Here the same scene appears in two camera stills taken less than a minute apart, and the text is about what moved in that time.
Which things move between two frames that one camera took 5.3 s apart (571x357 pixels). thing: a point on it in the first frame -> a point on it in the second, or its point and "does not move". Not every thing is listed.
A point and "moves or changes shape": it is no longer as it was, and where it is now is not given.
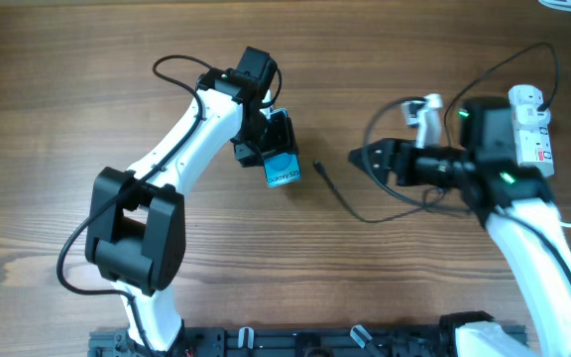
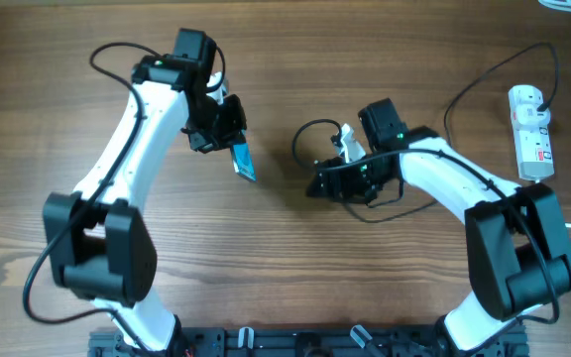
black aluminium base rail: (285, 341) does not move
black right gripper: (385, 159) -> (337, 180)
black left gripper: (283, 141) -> (231, 134)
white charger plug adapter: (527, 113) does not move
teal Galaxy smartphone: (282, 169) moves or changes shape
